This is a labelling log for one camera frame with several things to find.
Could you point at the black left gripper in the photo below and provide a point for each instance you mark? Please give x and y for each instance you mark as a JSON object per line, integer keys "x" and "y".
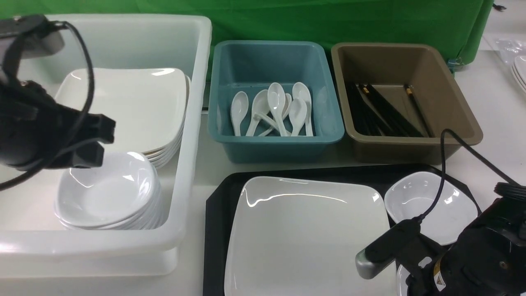
{"x": 65, "y": 137}

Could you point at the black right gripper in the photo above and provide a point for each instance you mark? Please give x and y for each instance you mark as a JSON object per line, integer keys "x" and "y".
{"x": 421, "y": 257}

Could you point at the white square rice plate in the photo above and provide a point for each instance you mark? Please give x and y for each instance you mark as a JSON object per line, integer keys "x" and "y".
{"x": 295, "y": 237}

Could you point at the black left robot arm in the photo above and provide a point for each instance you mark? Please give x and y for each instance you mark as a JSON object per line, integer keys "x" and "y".
{"x": 16, "y": 115}

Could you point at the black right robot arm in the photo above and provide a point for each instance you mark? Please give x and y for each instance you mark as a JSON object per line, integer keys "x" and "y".
{"x": 488, "y": 259}

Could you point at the top white square plate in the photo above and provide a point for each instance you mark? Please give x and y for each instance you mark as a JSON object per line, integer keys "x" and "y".
{"x": 123, "y": 95}

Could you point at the white square plate stack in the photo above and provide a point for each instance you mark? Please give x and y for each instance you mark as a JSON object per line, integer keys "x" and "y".
{"x": 172, "y": 152}

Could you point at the black serving tray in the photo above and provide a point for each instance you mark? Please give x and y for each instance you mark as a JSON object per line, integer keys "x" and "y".
{"x": 221, "y": 205}

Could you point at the white small bowl stack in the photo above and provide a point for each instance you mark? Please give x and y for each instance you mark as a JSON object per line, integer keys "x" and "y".
{"x": 148, "y": 218}

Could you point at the large white plastic tub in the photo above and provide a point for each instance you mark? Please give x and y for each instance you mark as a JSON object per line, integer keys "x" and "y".
{"x": 34, "y": 244}

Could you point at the black chopsticks bundle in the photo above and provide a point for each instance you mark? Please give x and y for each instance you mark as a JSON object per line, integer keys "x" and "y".
{"x": 373, "y": 115}

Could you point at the brown plastic bin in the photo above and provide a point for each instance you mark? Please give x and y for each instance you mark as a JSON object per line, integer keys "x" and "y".
{"x": 388, "y": 67}

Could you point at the black chopstick gold band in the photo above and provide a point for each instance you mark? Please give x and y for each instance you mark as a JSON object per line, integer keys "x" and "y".
{"x": 418, "y": 111}

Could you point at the white spoon far left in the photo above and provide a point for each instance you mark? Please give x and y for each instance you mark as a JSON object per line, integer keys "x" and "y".
{"x": 238, "y": 111}

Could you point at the white spoon far right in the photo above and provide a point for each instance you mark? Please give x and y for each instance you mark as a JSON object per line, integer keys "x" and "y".
{"x": 301, "y": 92}

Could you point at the teal plastic bin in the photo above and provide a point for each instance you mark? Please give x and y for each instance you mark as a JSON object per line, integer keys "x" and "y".
{"x": 251, "y": 66}

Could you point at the white plates at right edge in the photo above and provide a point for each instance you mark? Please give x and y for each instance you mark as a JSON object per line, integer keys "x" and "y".
{"x": 518, "y": 68}

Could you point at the clear plastic bag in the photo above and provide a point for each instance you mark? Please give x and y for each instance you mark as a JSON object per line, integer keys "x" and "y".
{"x": 509, "y": 49}

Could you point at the green backdrop cloth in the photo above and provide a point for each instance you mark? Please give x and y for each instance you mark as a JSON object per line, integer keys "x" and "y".
{"x": 453, "y": 27}

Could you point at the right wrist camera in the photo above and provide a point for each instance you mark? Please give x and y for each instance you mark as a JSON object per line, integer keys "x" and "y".
{"x": 379, "y": 254}

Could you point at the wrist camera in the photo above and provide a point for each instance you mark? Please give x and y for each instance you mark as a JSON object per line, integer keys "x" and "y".
{"x": 379, "y": 254}
{"x": 26, "y": 37}

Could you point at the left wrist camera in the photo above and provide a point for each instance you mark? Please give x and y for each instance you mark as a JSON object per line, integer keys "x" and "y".
{"x": 26, "y": 37}

